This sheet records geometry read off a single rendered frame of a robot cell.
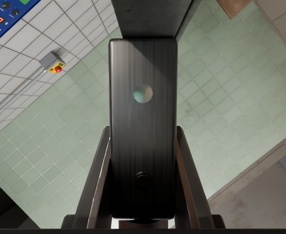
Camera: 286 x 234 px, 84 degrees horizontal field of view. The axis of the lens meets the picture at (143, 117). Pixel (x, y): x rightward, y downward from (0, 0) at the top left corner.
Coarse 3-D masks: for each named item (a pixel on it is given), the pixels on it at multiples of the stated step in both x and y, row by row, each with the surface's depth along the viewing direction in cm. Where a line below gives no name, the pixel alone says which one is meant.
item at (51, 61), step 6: (48, 54) 94; (54, 54) 96; (42, 60) 94; (48, 60) 94; (54, 60) 94; (60, 60) 98; (48, 66) 95; (54, 66) 96; (60, 66) 101; (54, 72) 102
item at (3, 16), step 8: (0, 0) 52; (8, 0) 53; (16, 0) 55; (24, 0) 57; (32, 0) 59; (0, 8) 54; (8, 8) 55; (16, 8) 57; (24, 8) 59; (0, 16) 56; (8, 16) 58; (16, 16) 60; (0, 24) 58; (8, 24) 60; (0, 32) 60
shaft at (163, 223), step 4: (120, 220) 9; (124, 220) 8; (140, 220) 8; (144, 220) 8; (160, 220) 8; (164, 220) 9; (120, 224) 9; (124, 224) 9; (128, 224) 8; (132, 224) 8; (136, 224) 8; (140, 224) 8; (144, 224) 8; (148, 224) 8; (152, 224) 8; (156, 224) 8; (160, 224) 8; (164, 224) 9
